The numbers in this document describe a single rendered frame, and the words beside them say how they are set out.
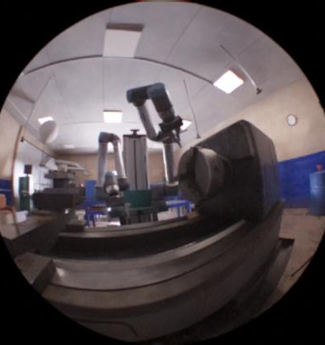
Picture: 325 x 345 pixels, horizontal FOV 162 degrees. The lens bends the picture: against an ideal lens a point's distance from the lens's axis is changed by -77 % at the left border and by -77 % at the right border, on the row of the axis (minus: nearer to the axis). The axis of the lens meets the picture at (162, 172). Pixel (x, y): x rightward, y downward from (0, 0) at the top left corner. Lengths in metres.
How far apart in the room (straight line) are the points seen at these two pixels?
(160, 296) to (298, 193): 3.79
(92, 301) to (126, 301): 0.07
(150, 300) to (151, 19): 2.57
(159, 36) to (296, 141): 3.87
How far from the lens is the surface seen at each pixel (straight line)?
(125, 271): 0.34
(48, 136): 4.28
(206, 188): 0.45
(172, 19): 2.39
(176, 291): 0.28
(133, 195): 1.40
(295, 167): 3.81
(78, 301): 0.30
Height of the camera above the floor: 1.05
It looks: 7 degrees up
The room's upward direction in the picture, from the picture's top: 5 degrees counter-clockwise
